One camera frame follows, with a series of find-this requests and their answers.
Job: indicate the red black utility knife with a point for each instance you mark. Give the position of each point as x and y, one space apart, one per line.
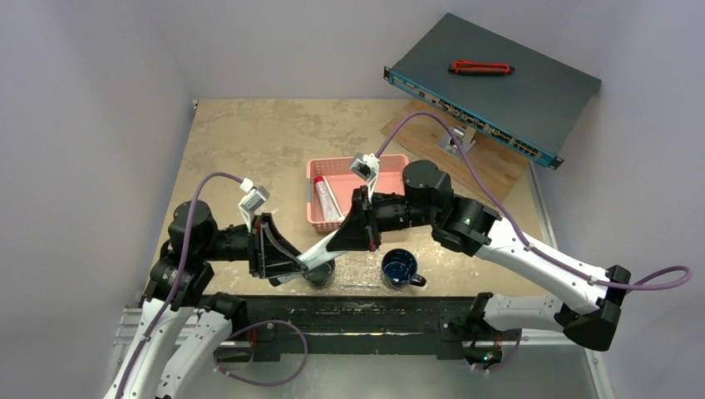
471 68

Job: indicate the dark green mug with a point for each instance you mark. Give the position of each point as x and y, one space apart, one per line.
320 276

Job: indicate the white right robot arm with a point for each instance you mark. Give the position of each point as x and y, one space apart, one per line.
584 301

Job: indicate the red cap toothpaste tube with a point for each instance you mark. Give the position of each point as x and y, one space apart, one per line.
328 202

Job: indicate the dark blue mug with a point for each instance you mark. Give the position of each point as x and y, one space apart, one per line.
399 269

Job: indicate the grey metal bracket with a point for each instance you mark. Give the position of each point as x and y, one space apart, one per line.
466 138

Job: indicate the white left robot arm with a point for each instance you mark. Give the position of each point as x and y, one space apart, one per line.
182 286

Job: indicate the teal network switch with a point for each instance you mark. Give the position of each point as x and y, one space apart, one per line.
531 111

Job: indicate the pink perforated plastic basket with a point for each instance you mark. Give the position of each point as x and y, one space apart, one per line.
342 182

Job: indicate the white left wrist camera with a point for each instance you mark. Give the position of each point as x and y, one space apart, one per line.
254 197

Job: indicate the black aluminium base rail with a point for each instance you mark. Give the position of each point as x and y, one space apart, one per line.
447 328

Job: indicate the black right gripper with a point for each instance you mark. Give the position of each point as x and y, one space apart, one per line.
367 219

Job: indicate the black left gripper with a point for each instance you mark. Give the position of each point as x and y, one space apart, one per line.
268 251

